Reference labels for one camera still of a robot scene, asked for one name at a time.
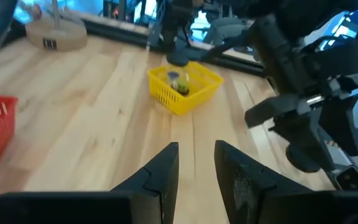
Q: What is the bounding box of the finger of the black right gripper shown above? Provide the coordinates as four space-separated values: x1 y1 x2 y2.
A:
244 94 304 128
318 93 358 157

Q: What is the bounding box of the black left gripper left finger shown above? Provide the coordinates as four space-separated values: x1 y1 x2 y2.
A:
109 141 180 224

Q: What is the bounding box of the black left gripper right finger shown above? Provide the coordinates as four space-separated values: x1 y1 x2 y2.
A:
214 139 334 224

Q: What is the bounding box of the hourglass with black caps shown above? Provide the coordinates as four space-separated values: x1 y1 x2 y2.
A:
165 51 190 78

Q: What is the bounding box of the yellow plastic basket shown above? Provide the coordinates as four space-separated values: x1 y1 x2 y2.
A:
147 60 224 116

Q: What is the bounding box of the table lamp with wooden base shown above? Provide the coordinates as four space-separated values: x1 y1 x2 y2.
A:
25 0 88 52

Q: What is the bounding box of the black aluminium table frame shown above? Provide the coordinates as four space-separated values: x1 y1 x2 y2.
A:
81 17 269 78

